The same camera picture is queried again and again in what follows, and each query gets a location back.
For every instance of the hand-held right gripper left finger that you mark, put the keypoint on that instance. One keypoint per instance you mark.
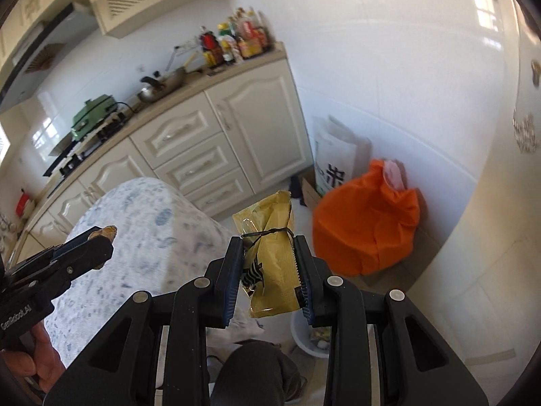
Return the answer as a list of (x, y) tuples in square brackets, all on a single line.
[(232, 296)]

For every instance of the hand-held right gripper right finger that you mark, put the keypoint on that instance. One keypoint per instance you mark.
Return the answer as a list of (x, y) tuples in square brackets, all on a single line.
[(308, 304)]

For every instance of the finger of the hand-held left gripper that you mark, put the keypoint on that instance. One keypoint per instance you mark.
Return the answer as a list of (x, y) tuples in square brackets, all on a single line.
[(76, 262), (74, 243)]

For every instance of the brown food scrap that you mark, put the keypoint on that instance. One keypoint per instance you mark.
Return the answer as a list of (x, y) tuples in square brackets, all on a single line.
[(105, 232)]

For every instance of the light blue waste bin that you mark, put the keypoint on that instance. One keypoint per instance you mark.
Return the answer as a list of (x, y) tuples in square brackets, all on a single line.
[(299, 338)]

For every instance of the yellow foil packet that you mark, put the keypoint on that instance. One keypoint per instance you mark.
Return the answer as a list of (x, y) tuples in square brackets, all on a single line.
[(274, 262)]

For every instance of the person's left hand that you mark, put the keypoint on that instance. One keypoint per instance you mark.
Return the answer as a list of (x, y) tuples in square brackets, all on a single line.
[(42, 359)]

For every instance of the yellow printed wrapper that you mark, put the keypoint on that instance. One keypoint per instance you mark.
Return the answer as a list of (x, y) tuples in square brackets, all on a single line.
[(320, 338)]

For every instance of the red container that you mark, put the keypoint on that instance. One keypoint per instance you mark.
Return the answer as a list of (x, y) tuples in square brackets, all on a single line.
[(24, 204)]

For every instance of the blue floral tablecloth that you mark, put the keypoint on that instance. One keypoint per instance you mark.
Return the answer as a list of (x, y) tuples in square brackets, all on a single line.
[(148, 237)]

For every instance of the person's leg in dark trousers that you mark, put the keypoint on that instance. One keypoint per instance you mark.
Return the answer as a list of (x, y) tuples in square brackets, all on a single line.
[(253, 376)]

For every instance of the black gas hob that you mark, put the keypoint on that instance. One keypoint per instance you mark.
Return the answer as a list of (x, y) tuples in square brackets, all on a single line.
[(84, 152)]

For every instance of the orange bag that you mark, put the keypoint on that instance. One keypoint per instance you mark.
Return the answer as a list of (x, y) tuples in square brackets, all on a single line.
[(363, 228)]

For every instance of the cream cabinet drawer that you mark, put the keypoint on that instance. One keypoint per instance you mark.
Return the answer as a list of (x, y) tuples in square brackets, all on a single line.
[(194, 163), (219, 192)]

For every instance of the dark cloth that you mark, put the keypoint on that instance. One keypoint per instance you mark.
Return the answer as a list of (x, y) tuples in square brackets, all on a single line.
[(296, 190)]

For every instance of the green electric cooker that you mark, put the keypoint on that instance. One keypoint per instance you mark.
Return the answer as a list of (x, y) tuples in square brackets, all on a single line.
[(95, 116)]

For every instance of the tall cream drawer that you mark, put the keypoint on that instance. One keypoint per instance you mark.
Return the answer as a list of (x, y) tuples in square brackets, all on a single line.
[(173, 131)]

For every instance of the white printed paper bag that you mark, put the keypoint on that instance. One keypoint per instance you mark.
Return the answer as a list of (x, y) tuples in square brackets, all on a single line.
[(338, 152)]

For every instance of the pink plastic bag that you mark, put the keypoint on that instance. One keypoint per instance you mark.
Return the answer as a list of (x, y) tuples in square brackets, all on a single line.
[(395, 175)]

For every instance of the steel wok with lid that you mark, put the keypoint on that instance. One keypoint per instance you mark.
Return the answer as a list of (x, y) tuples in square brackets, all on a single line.
[(162, 86)]

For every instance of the glass range hood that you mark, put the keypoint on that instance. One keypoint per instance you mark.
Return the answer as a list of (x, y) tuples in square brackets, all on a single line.
[(46, 46)]

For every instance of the cream door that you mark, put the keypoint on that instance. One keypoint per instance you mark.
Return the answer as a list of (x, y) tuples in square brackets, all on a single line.
[(498, 220)]

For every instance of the row of condiment bottles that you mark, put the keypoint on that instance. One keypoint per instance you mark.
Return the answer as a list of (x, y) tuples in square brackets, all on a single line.
[(236, 38)]

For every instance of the paper door decoration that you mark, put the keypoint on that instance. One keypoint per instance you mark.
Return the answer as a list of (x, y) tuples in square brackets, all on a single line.
[(526, 133)]

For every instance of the white double wall outlet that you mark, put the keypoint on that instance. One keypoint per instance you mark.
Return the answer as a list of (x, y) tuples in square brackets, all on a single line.
[(186, 50)]

